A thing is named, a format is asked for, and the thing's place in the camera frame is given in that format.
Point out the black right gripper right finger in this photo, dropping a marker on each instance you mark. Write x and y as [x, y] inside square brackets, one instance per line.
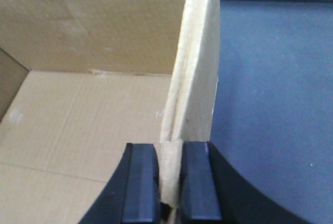
[211, 191]

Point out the brown cardboard carton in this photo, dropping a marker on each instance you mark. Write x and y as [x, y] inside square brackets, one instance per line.
[80, 79]

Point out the dark blue conveyor belt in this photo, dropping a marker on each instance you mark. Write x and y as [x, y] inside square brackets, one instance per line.
[273, 110]

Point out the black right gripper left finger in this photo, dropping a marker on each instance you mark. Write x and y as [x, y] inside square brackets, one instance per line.
[132, 193]

